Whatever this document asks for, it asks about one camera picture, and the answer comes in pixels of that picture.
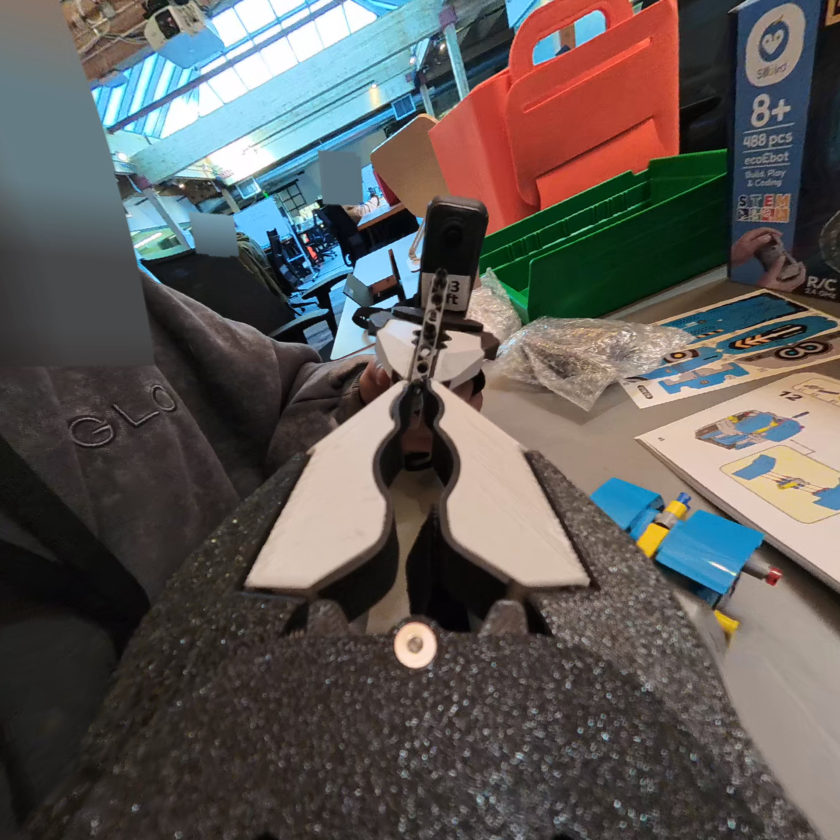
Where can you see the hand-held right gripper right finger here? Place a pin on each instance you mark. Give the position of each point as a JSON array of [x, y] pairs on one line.
[[505, 518]]

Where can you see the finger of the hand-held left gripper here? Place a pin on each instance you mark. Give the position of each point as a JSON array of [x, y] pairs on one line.
[[397, 348], [459, 358]]

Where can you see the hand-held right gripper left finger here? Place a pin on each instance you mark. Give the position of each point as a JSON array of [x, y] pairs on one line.
[[321, 518]]

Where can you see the grey perforated brick beam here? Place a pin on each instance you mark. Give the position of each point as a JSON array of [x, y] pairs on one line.
[[426, 341]]

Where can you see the person's left forearm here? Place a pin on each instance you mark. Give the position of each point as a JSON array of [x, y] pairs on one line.
[[308, 407]]

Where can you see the grey desk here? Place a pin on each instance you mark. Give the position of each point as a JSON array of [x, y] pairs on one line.
[[577, 433]]

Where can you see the person's left hand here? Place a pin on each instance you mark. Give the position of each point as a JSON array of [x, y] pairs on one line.
[[374, 380]]

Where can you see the crumpled clear plastic bag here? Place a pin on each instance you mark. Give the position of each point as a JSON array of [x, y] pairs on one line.
[[577, 354], [489, 308]]

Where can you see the small angled stand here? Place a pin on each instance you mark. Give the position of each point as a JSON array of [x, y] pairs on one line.
[[367, 289]]

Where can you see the green plastic bin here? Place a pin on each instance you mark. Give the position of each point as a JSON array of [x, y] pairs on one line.
[[623, 262]]

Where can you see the blue brick vehicle model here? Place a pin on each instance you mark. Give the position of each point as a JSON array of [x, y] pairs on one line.
[[702, 551]]

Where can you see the orange felt bag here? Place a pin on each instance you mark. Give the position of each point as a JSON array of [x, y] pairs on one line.
[[577, 151]]

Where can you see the black office chair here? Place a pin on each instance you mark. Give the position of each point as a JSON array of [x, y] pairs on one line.
[[197, 289]]

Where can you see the building instruction booklet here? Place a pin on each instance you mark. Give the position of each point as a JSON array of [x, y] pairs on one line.
[[754, 446]]

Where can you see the blue sticker sheet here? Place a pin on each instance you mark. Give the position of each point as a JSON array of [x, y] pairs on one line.
[[722, 348]]

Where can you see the blue black toy box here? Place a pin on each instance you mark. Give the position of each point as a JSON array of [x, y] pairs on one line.
[[768, 164]]

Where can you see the black monitor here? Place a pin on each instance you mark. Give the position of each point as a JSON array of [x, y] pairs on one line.
[[709, 79]]

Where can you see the white ceiling device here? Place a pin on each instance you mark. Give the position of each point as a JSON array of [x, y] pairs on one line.
[[184, 33]]

